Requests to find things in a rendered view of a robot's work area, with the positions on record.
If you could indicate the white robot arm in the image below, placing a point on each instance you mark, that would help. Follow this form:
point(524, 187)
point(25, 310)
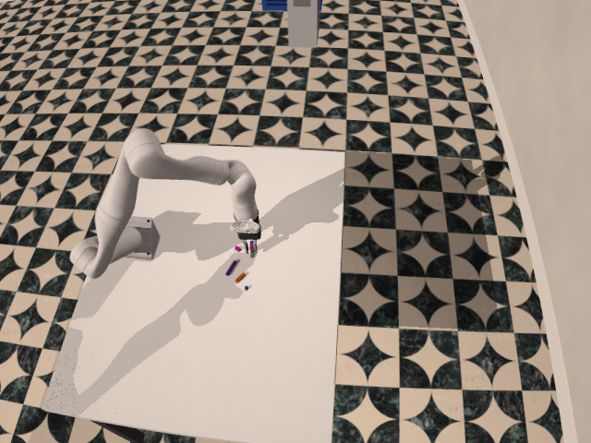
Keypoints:
point(143, 153)

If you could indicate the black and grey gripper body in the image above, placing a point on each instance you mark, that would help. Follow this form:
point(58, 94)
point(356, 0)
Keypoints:
point(247, 224)

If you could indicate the dark purple rod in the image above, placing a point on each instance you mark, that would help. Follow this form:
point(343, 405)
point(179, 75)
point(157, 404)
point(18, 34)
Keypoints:
point(231, 268)

